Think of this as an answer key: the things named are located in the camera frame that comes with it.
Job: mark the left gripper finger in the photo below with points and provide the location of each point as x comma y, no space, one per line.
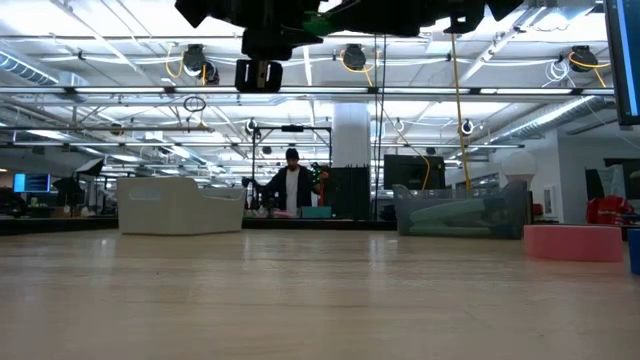
305,44
302,12

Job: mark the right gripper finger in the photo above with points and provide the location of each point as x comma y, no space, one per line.
375,24
365,4

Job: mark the mint green stapler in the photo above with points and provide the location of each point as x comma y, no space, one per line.
450,212

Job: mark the pink tape roll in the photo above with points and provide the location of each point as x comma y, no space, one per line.
575,245

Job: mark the dark blue tape roll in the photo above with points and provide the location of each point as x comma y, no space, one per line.
635,252

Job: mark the white square column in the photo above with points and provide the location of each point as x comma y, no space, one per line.
350,135

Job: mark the long light strip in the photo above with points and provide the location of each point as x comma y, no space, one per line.
150,90

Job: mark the person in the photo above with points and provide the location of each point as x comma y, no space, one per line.
292,190

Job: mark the black screen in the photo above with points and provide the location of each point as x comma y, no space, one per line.
410,172

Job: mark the black cabinet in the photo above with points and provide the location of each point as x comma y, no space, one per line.
350,195

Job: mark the teal box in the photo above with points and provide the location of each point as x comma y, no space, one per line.
316,213

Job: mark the lamp with white globe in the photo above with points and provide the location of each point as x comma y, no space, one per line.
520,167

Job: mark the computer monitor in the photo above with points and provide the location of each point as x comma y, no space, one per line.
622,75

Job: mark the light grey plastic bin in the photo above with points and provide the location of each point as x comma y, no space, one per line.
175,210

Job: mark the translucent smoky plastic bin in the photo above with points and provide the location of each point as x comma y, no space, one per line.
510,222

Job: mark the red bag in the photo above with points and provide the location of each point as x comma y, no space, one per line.
607,210

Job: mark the small blue lit monitor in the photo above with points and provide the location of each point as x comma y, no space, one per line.
31,183

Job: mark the black rig frame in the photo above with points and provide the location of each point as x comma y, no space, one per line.
292,128

